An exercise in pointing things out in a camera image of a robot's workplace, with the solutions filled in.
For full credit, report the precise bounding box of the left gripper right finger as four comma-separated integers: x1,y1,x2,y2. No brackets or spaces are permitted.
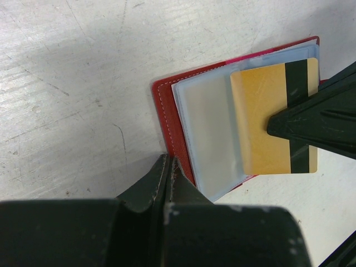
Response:
164,159,311,266

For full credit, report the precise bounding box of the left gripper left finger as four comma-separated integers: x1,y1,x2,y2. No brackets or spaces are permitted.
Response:
1,154,170,266

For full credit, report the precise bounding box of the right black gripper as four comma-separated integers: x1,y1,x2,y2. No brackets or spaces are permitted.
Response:
319,240,355,267

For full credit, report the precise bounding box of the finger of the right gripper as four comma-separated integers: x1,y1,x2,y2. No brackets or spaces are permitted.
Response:
266,63,355,159

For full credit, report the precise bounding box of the gold card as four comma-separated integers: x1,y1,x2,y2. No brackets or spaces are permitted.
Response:
230,58,319,175

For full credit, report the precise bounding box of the red leather card holder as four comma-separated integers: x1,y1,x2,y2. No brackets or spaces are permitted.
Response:
152,36,320,201

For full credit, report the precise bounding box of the gold card magnetic stripe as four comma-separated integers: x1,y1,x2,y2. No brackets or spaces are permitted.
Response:
185,78,246,201

